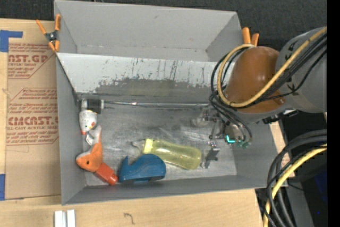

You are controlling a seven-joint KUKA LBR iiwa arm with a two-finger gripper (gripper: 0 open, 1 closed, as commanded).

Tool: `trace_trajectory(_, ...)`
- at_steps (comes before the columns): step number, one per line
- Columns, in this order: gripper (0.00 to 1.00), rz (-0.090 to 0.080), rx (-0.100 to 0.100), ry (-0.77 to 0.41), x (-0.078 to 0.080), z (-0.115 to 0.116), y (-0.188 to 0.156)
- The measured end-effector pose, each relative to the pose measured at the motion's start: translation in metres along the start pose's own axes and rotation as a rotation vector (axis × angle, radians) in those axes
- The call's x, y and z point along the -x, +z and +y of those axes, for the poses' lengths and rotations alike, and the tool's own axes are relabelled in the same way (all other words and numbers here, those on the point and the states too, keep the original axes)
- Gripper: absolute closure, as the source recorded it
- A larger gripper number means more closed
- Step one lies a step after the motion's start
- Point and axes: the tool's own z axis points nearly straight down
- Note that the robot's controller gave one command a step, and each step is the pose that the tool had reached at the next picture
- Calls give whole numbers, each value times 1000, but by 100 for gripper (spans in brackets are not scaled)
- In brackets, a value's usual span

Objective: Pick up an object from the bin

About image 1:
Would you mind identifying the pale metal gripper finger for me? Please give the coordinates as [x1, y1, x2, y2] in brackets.
[202, 141, 222, 170]
[190, 113, 211, 129]

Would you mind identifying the yellow clear baby bottle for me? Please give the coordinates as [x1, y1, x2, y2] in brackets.
[132, 138, 202, 171]

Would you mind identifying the blue whale toy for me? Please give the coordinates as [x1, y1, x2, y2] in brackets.
[117, 154, 167, 184]

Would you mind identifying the red cylinder block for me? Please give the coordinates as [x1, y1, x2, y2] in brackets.
[95, 163, 119, 187]

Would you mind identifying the black and white small object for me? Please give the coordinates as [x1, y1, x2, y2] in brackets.
[80, 98, 105, 115]

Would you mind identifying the grey metal bin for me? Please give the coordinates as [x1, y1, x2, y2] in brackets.
[54, 0, 278, 206]

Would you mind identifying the white toy animal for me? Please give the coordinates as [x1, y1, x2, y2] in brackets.
[78, 110, 99, 142]

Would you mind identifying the orange fox toy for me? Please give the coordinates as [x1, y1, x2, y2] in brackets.
[75, 126, 105, 172]

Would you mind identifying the brown cardboard board, red print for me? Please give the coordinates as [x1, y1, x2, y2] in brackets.
[0, 18, 62, 200]

